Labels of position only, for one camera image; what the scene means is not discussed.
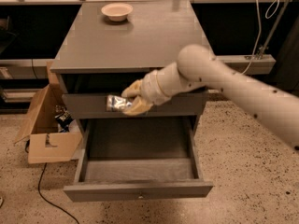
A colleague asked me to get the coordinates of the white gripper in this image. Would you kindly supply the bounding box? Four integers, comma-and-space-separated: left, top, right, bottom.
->
121, 70, 170, 116

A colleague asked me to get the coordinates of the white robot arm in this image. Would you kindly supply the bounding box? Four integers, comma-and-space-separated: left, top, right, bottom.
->
121, 45, 299, 148

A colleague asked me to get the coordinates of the grey wooden drawer cabinet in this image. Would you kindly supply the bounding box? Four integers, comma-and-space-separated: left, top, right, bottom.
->
50, 0, 221, 203

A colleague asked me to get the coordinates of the closed grey upper drawer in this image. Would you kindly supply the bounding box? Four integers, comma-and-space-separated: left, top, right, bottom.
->
63, 90, 207, 119

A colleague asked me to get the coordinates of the open grey middle drawer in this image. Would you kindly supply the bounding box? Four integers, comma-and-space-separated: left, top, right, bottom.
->
64, 117, 213, 202

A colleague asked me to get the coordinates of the snack bag in box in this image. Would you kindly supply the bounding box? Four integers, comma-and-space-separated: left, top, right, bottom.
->
54, 105, 73, 133

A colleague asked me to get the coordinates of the white ceramic bowl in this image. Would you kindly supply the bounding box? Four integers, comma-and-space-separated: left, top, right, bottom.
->
101, 3, 133, 22

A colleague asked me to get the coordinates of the open cardboard box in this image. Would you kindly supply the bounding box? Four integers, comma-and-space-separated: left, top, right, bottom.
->
15, 62, 82, 164

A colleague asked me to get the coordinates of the thin metal pole stand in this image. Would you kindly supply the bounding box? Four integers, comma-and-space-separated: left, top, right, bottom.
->
253, 0, 293, 59

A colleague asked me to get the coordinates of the grey metal shelf rail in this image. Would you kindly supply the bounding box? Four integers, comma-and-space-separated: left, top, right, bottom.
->
217, 55, 276, 75

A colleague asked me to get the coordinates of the black floor cable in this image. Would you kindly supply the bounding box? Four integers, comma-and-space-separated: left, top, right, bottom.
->
36, 162, 80, 224

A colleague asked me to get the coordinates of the white hanging cable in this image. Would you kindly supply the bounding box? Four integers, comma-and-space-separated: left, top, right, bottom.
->
240, 0, 281, 76

